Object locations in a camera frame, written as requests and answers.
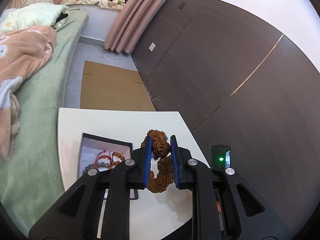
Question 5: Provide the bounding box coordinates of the brown rudraksha bead bracelet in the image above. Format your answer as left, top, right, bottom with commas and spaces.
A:
140, 129, 175, 194

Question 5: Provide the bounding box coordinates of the green bed sheet mattress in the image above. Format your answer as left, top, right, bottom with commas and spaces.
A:
1, 9, 89, 235

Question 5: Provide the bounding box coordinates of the white wall switch plate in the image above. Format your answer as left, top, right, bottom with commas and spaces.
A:
149, 43, 156, 51

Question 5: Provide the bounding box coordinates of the black square jewelry box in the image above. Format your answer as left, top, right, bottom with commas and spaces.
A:
77, 132, 139, 201

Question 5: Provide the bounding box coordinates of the flattened cardboard sheet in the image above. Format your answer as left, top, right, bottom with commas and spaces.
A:
80, 61, 155, 112

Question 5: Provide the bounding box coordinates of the grey-green bead bracelet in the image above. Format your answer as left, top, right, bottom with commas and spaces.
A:
82, 161, 112, 177

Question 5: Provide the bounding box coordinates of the light green pillow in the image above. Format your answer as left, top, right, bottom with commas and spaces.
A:
1, 2, 68, 34

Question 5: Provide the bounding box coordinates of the pink curtain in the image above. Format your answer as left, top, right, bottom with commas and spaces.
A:
104, 0, 165, 54

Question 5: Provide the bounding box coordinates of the pink fleece blanket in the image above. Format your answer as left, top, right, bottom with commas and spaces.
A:
1, 25, 57, 163

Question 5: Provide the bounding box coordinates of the red string bracelet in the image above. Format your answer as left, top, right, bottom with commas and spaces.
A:
93, 150, 115, 167

